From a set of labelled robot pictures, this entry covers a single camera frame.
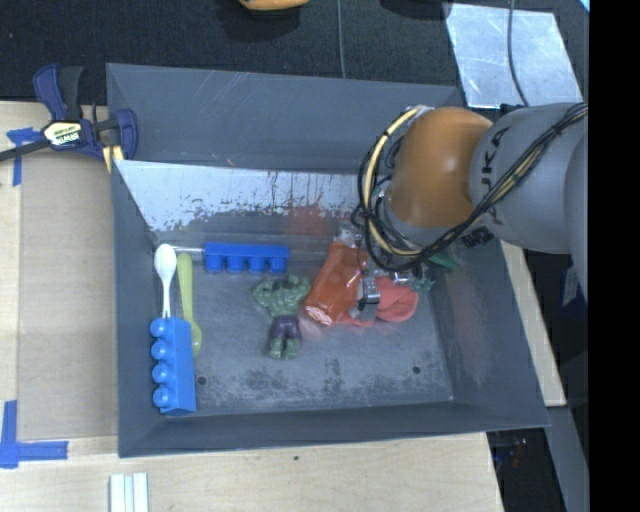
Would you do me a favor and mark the red-orange cloth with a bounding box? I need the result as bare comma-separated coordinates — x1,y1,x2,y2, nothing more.
349,276,420,328

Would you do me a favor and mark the blue toy building block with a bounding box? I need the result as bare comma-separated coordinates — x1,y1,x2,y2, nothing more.
202,241,291,277
148,315,198,417

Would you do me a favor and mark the white plastic spoon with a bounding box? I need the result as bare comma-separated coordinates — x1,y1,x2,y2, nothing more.
153,243,179,321

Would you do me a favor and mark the grey metal bin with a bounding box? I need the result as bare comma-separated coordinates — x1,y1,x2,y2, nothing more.
104,62,552,459

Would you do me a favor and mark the yellow-green plastic spoon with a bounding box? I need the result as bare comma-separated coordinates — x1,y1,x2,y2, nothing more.
176,252,205,359

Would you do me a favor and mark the green muscular toy figure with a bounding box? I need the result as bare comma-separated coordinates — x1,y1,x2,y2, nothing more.
251,273,313,361

